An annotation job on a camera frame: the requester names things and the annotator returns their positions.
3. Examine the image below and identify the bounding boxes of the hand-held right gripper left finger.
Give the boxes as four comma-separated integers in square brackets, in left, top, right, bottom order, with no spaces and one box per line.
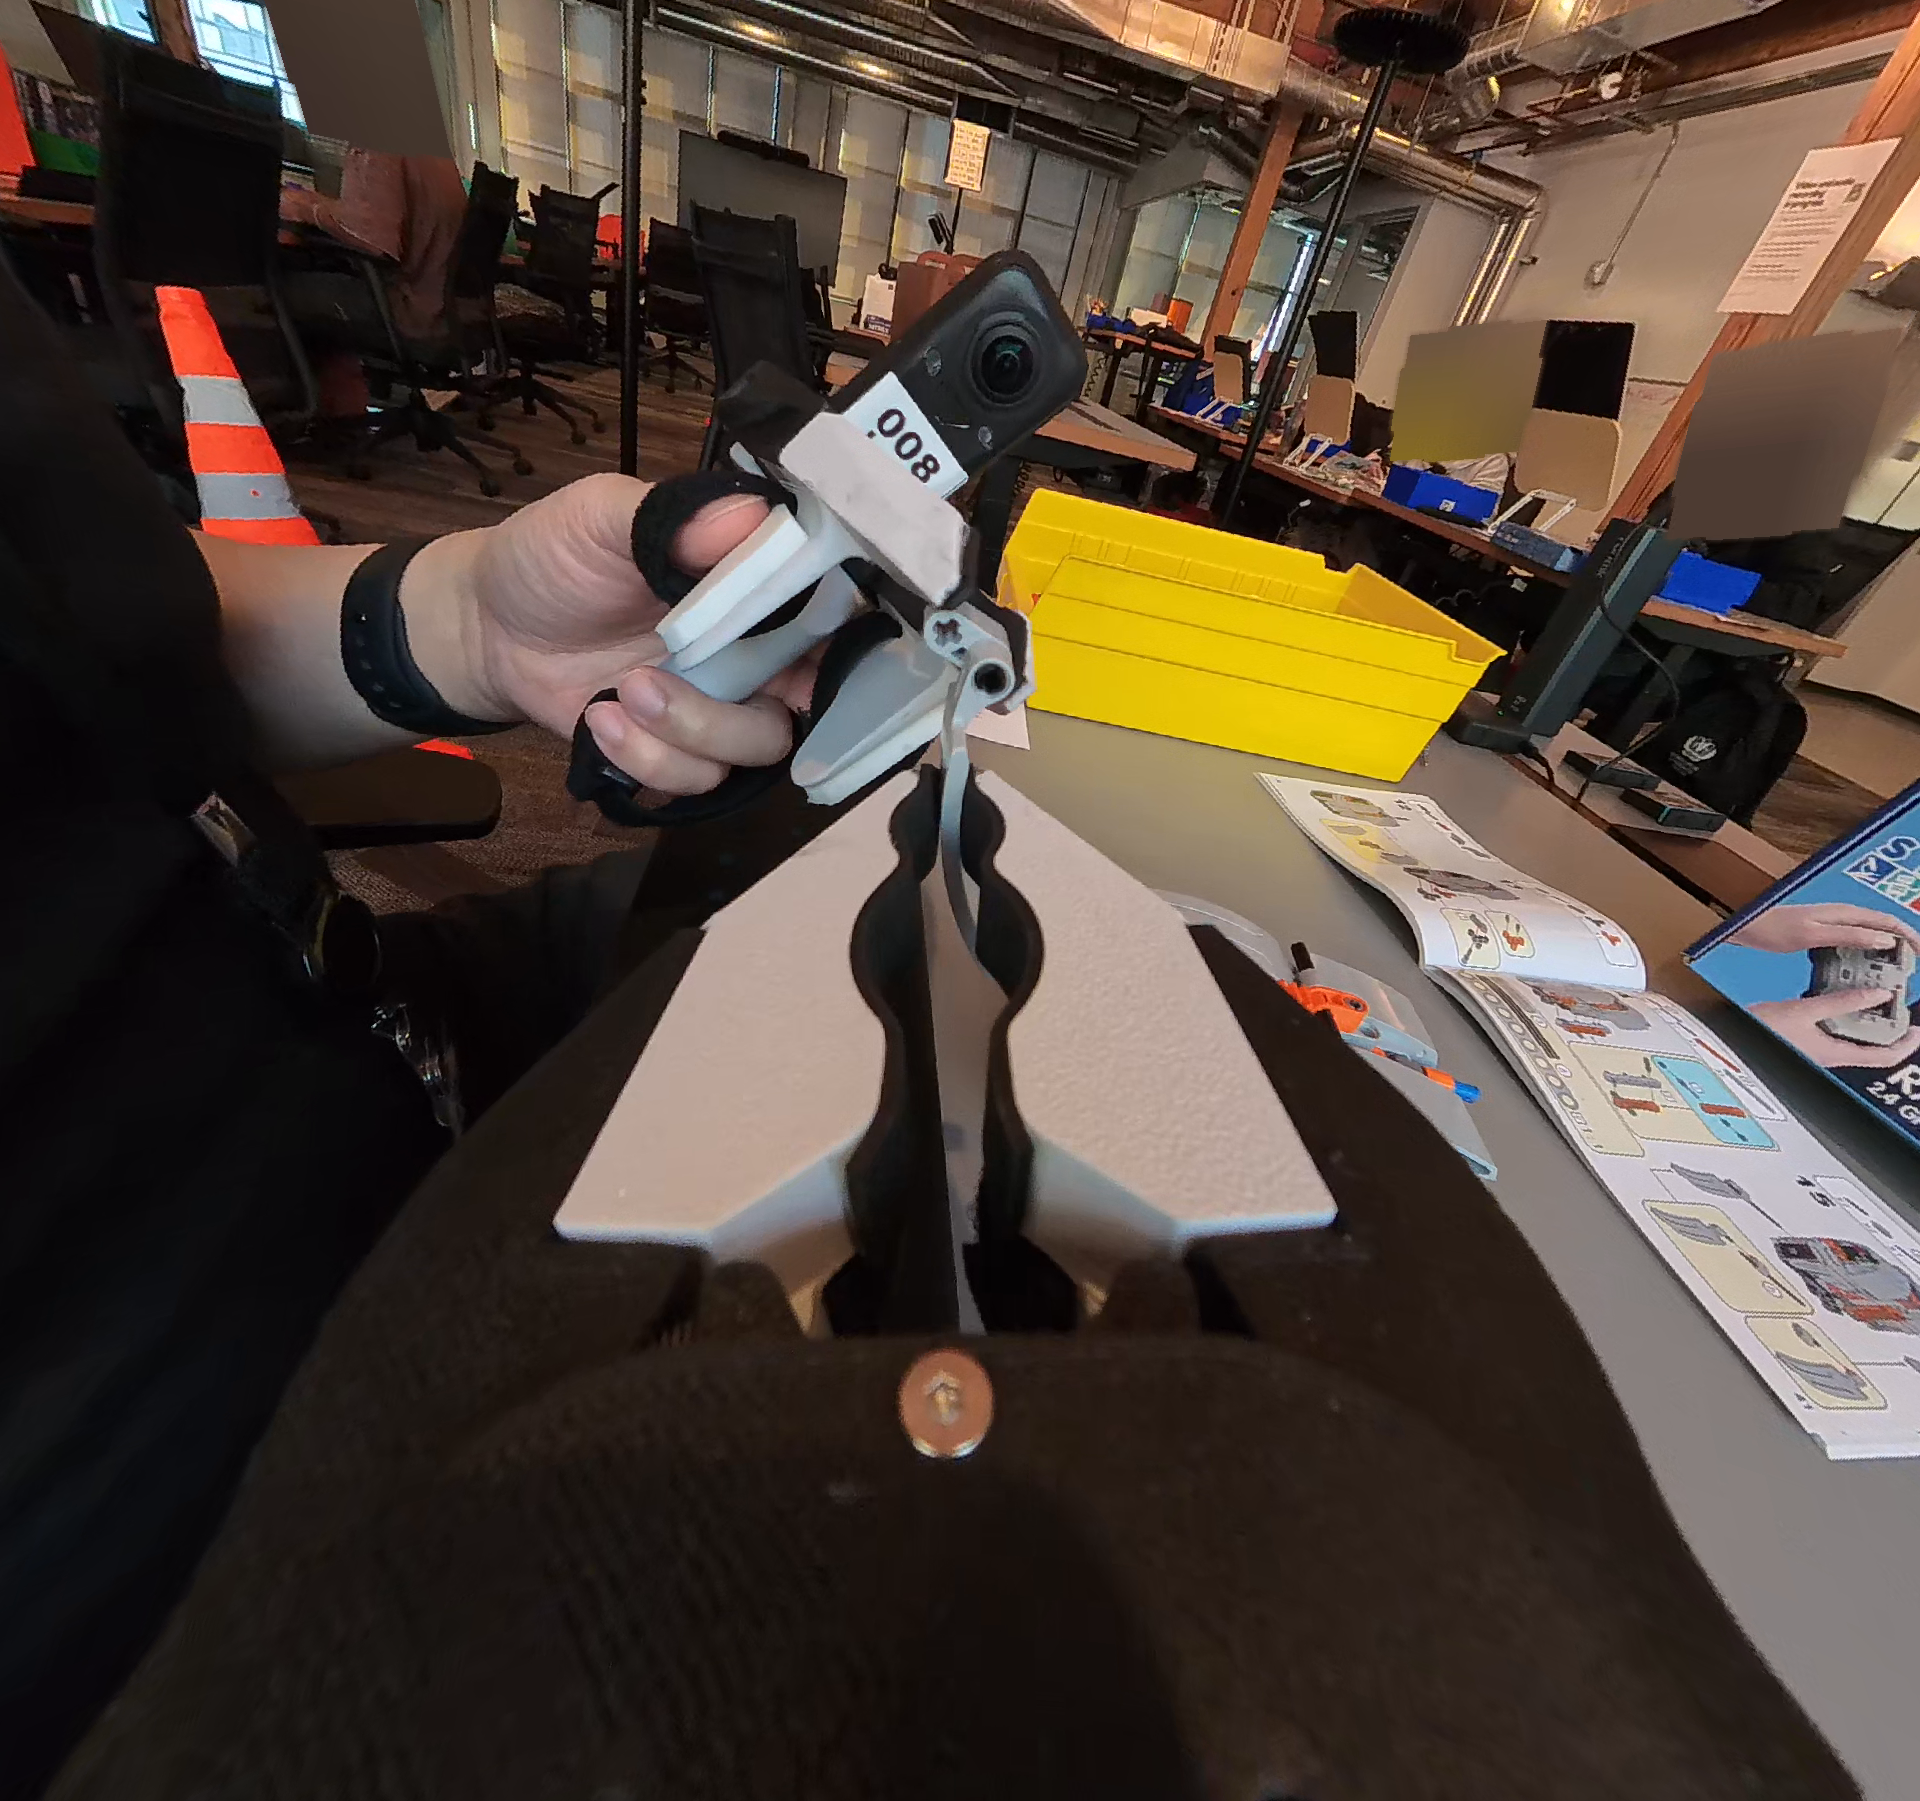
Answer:
[552,766,963,1335]

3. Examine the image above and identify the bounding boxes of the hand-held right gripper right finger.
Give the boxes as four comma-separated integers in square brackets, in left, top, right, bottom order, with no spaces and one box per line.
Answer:
[961,766,1340,1300]

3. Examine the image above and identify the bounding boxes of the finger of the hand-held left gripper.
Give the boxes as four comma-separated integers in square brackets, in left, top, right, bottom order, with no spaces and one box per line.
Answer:
[790,625,965,805]
[777,424,972,606]

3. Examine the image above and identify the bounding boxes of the grey plastic building piece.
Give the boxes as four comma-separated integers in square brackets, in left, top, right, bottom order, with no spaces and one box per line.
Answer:
[919,600,1041,965]

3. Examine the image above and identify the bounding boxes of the grey orange toy robot assembly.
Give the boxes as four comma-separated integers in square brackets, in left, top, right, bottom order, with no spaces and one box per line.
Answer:
[1168,891,1502,1181]

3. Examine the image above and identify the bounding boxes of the person's left forearm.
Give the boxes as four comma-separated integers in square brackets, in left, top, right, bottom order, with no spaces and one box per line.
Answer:
[191,525,377,784]

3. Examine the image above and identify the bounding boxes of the person's left hand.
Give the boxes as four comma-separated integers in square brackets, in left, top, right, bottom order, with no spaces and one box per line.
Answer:
[402,473,823,797]

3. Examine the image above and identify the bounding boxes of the cardboard box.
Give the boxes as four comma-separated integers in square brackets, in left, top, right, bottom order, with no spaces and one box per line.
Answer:
[892,250,996,337]

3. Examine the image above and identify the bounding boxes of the black office chair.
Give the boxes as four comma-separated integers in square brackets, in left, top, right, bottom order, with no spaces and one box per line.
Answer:
[688,200,823,471]
[433,161,605,450]

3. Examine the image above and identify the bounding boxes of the yellow plastic bin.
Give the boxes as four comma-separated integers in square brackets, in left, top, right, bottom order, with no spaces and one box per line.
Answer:
[996,485,1359,602]
[1027,553,1508,783]

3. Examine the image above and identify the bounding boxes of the thin black pole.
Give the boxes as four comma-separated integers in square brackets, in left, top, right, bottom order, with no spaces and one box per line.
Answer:
[618,0,648,477]

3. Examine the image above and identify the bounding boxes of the black stand with round top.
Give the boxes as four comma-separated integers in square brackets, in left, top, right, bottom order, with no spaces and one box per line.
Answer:
[1217,5,1474,531]

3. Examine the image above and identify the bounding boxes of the open instruction booklet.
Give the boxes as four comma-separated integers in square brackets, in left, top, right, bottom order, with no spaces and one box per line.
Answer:
[1258,771,1920,1461]

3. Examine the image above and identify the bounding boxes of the blue storage bin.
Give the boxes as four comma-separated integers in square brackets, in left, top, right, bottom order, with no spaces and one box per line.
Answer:
[1377,460,1502,525]
[1657,546,1767,618]

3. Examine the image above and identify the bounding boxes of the black wristband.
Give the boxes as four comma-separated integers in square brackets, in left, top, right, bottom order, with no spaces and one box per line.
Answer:
[339,535,500,739]

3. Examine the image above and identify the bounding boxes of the black monitor stand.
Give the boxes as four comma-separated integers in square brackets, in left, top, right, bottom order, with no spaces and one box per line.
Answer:
[1445,517,1691,756]

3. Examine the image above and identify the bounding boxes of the person's black clothing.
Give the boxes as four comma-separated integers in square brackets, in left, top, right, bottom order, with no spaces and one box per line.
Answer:
[0,256,684,1801]

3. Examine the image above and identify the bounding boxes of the black backpack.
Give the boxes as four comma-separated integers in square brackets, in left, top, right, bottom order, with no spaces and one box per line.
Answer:
[1627,659,1811,825]

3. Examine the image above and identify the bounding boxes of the orange traffic cone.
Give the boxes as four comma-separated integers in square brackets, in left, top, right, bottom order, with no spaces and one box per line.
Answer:
[154,284,327,548]

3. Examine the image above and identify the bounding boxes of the blue robot kit box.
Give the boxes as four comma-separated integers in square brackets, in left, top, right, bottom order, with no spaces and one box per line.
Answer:
[1680,779,1920,1156]

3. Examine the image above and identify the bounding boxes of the dark wall screen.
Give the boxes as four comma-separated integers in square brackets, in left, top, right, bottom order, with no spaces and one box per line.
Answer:
[675,128,851,282]

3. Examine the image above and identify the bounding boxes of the white wall poster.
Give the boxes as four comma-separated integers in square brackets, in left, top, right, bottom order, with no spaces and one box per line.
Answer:
[1717,136,1901,320]

